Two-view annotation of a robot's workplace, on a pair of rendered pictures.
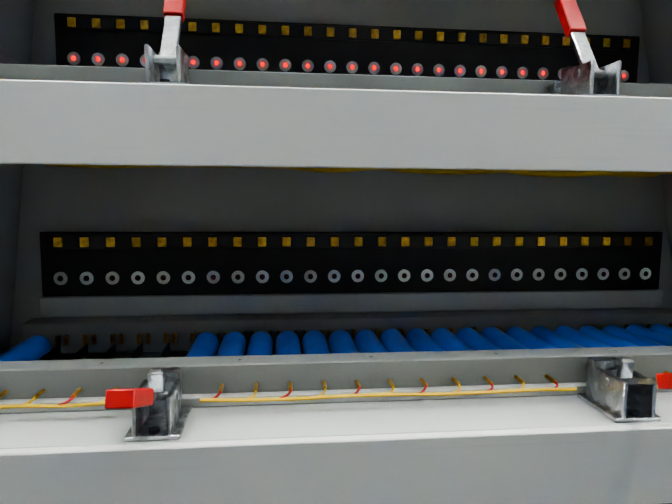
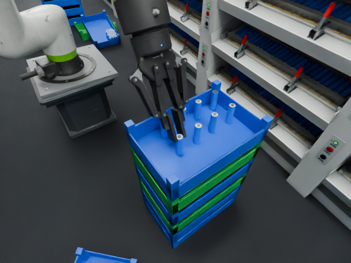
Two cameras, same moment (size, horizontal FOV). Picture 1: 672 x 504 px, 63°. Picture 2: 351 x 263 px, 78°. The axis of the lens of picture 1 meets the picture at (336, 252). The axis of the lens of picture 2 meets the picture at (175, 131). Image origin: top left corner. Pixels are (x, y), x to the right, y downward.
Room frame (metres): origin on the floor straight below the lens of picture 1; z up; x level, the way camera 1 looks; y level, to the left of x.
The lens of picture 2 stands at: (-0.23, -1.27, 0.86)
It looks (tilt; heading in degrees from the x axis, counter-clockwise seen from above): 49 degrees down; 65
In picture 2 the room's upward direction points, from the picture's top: straight up
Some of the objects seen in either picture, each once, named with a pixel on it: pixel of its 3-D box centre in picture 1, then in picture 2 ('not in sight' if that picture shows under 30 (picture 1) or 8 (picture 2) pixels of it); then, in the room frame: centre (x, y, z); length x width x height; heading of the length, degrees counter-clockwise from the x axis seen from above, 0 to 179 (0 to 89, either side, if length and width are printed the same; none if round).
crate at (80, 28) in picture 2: not in sight; (95, 27); (-0.04, 0.75, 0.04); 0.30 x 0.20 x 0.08; 6
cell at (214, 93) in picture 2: not in sight; (213, 100); (0.08, -0.87, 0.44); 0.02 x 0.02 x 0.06
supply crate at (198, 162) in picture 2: not in sight; (197, 131); (-0.02, -0.96, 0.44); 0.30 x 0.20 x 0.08; 10
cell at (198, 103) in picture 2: not in sight; (197, 109); (0.02, -0.88, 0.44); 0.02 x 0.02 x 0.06
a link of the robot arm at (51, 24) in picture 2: not in sight; (51, 33); (-0.31, -0.27, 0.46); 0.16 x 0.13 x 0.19; 31
